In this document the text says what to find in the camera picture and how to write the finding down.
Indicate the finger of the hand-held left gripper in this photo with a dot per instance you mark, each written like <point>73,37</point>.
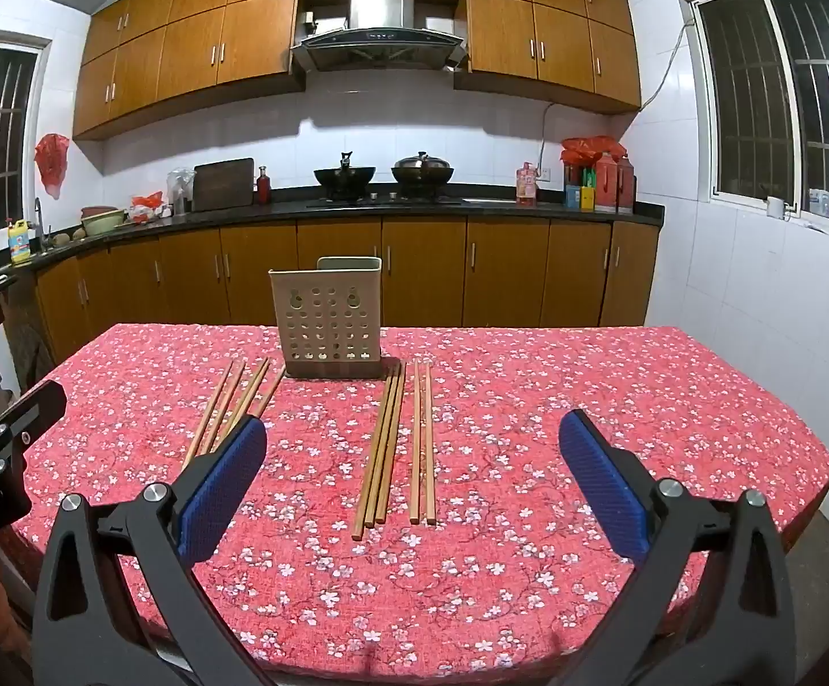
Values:
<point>36,407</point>

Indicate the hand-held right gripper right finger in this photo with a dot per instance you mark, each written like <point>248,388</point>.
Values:
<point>600,479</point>

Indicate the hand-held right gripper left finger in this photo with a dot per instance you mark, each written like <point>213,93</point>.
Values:
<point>221,486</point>

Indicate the beige perforated chopstick holder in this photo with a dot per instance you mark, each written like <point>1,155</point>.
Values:
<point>325,321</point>

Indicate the red floral tablecloth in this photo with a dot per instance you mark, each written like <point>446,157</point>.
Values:
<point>493,443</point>

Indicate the yellow detergent bottle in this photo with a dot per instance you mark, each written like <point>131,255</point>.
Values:
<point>19,243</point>

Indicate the metal faucet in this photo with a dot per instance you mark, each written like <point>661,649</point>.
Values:
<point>39,218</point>

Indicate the green bowl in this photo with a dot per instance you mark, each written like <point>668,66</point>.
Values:
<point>103,221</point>

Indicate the red and white plastic bag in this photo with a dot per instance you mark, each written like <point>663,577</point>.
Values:
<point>148,206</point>

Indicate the red hanging plastic bag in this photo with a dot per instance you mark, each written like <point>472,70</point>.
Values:
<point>52,161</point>

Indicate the clear plastic bag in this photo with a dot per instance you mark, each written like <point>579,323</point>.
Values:
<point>180,189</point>

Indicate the wooden base cabinets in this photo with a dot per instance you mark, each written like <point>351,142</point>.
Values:
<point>421,271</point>

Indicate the yellow box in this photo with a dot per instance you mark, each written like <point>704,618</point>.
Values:
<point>587,198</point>

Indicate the blue box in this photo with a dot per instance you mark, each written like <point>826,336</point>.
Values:
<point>573,196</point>

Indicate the black countertop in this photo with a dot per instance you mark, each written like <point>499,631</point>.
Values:
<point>500,206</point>

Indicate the dark wooden cutting board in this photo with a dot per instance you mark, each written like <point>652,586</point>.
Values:
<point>223,184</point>

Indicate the red jug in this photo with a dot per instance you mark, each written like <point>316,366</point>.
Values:
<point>605,186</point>
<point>625,186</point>

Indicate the red bottle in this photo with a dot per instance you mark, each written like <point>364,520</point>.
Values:
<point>263,187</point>

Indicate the pink bottle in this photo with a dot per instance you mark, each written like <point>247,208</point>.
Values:
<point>526,186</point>

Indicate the green packet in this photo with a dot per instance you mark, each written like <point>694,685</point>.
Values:
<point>588,176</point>

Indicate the white cup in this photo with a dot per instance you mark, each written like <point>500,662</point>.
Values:
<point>775,207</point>

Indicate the red crumpled plastic bag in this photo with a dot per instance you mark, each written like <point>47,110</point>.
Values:
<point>593,148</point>

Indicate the black wok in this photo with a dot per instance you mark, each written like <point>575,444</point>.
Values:
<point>344,178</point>

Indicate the gas stove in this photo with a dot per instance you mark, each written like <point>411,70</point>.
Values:
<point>385,198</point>

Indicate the clear plastic bottle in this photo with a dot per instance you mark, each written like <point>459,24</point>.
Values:
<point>820,201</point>

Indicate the black pot with lid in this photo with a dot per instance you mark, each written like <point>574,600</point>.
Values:
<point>423,171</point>

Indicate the large barred window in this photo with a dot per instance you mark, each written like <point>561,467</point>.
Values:
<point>778,100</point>

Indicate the steel range hood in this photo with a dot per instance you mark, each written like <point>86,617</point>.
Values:
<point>378,7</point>

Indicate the wooden wall cabinets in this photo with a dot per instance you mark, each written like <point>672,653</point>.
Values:
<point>193,50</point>

